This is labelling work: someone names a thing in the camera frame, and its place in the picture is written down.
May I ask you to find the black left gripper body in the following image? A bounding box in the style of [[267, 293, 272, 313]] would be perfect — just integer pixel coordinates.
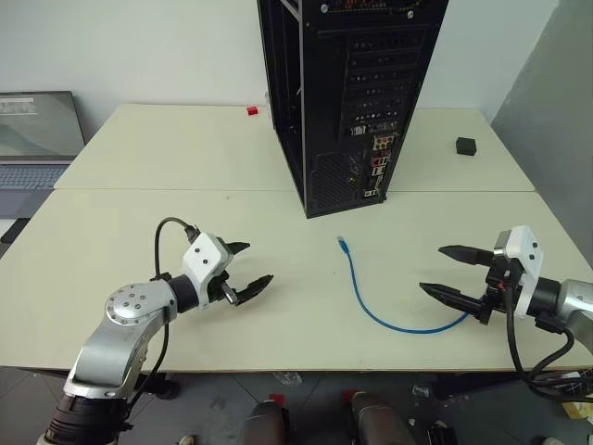
[[207, 235, 241, 308]]

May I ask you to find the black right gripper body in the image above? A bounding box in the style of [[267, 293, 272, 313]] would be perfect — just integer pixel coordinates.
[[478, 251, 528, 325]]

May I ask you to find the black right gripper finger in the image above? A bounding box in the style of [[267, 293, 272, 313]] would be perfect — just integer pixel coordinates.
[[418, 281, 488, 322], [437, 245, 495, 268]]

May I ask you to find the small black box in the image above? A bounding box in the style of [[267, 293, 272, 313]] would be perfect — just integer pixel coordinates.
[[453, 135, 479, 158]]

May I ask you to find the black table caster wheel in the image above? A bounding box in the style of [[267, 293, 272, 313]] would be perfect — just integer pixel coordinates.
[[156, 374, 180, 401]]

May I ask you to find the dark rounded shape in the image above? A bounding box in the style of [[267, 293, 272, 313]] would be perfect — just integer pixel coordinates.
[[237, 400, 291, 445], [348, 391, 414, 445]]

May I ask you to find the yellow paper scrap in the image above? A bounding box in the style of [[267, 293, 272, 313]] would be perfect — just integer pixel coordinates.
[[561, 400, 593, 422]]

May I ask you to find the black computer tower case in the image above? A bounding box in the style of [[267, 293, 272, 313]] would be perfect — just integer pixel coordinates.
[[257, 0, 450, 221]]

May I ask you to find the grey open laptop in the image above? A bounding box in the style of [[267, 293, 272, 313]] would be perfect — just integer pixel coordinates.
[[0, 90, 89, 220]]

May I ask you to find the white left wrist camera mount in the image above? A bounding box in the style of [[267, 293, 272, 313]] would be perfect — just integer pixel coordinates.
[[182, 233, 233, 309]]

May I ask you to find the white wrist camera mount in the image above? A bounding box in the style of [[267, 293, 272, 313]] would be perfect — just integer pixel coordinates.
[[182, 233, 233, 309], [492, 224, 545, 319]]

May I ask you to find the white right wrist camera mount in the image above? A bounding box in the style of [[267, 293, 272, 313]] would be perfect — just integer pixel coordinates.
[[492, 224, 545, 319]]

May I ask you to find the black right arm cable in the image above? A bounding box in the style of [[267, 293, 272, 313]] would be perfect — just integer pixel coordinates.
[[504, 285, 593, 396]]

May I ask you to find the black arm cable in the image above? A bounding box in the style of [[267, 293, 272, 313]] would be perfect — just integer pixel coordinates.
[[123, 216, 201, 421], [504, 285, 593, 396]]

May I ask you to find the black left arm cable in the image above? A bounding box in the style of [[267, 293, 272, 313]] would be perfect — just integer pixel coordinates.
[[123, 216, 201, 421]]

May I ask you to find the blue ethernet cable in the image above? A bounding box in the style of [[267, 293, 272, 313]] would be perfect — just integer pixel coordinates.
[[335, 235, 470, 335]]

